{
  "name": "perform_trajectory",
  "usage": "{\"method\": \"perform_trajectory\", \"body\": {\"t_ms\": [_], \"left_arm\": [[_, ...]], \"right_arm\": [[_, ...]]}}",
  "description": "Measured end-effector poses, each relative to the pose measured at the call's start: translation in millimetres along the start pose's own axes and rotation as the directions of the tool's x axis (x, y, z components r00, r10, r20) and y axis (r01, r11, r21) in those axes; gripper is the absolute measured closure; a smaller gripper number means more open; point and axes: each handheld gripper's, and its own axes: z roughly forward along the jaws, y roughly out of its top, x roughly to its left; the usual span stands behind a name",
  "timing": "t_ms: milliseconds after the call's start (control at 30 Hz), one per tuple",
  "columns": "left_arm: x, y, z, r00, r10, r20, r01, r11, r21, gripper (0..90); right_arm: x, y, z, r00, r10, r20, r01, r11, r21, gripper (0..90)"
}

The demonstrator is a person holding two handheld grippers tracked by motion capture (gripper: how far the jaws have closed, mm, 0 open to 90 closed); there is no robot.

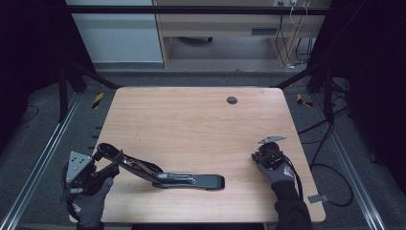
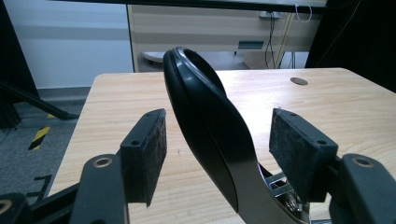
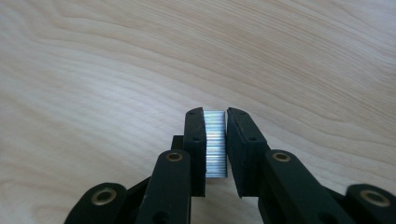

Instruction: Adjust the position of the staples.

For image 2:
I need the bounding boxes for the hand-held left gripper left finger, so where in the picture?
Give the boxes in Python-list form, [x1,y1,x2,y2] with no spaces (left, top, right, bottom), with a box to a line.
[120,107,168,208]

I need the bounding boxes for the grey round table grommet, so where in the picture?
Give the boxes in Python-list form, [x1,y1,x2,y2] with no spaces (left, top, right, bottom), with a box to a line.
[290,77,309,87]

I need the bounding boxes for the black curtain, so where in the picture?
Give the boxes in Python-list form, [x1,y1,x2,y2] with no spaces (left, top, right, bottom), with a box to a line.
[304,0,396,94]
[0,0,40,98]

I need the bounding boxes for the yellow black floor tape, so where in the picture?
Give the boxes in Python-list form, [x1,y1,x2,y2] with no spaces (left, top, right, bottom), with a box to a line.
[27,124,51,151]

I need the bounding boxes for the white looped cable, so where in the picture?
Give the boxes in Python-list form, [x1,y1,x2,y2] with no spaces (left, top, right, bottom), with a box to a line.
[294,3,313,24]

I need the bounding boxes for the black metal stand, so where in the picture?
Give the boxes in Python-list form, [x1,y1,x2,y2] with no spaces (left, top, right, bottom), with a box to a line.
[0,79,79,129]

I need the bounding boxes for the black horizontal frame bar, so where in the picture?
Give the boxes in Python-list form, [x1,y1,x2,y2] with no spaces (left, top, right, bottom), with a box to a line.
[51,0,329,11]

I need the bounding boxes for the black hanging cables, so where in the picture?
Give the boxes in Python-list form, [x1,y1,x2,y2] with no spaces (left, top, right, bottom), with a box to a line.
[263,11,297,70]

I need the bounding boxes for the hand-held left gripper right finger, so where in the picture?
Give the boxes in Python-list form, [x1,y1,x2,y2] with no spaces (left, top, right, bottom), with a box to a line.
[268,107,340,205]

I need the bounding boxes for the white wall panel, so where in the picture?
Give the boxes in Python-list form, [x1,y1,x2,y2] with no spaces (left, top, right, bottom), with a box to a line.
[4,0,135,91]

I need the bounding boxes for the light wooden cabinet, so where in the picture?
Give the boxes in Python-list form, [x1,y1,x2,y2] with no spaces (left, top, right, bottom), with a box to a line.
[126,3,329,74]

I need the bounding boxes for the black stapler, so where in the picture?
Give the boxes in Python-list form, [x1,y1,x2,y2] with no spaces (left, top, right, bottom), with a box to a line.
[162,46,313,224]

